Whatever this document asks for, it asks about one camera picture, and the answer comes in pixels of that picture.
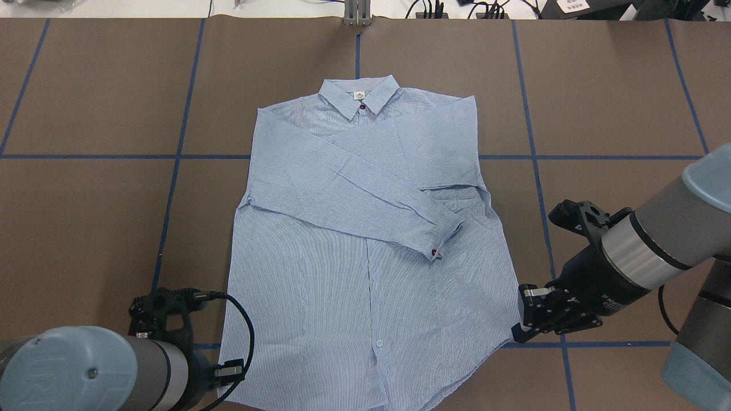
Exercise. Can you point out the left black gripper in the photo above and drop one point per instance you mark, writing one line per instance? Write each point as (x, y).
(201, 372)

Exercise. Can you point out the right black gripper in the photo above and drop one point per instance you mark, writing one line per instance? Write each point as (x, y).
(597, 282)

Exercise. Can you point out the light blue striped shirt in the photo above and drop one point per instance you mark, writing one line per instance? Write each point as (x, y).
(366, 251)

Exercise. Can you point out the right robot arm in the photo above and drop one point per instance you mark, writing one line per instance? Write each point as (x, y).
(635, 251)

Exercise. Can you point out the black labelled box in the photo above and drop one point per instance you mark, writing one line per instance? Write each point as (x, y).
(589, 10)

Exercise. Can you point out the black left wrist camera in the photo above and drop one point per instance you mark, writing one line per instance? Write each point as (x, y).
(165, 315)

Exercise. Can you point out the aluminium frame post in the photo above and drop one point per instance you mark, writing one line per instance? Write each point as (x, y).
(357, 13)

